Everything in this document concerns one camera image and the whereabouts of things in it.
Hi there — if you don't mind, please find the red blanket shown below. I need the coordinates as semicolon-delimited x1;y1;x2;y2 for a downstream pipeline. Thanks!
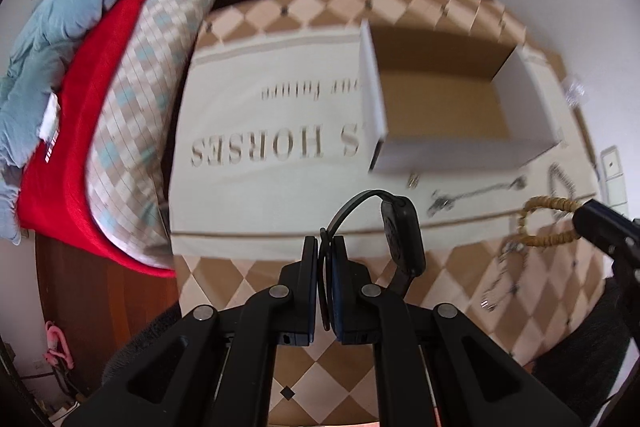
16;0;174;277

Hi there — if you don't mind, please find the argyle patterned table cloth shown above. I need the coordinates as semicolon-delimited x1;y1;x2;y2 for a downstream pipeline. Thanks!
167;0;609;427

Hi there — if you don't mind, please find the thin silver chain necklace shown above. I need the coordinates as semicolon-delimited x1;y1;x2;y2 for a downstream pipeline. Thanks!
425;174;528;216

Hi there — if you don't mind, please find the phone on bed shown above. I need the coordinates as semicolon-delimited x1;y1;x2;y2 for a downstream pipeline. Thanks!
38;93;61;162

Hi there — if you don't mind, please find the pink clothes hanger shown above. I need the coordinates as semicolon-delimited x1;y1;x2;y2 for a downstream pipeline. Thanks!
43;321;74;369

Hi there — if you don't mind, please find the white cardboard box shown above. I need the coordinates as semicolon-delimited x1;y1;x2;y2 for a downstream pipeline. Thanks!
358;22;561;173

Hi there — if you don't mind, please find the clear plastic wrap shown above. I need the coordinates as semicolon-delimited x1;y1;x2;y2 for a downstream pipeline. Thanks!
561;75;586;108

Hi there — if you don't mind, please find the wooden bead bracelet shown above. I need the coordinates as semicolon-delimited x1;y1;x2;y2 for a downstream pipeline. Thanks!
515;195;586;249

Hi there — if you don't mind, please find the light blue quilt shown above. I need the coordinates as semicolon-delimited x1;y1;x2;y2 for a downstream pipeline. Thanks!
1;0;117;246

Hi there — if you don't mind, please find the argyle bed sheet mattress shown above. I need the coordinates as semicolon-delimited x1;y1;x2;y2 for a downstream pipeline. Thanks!
86;0;214;271

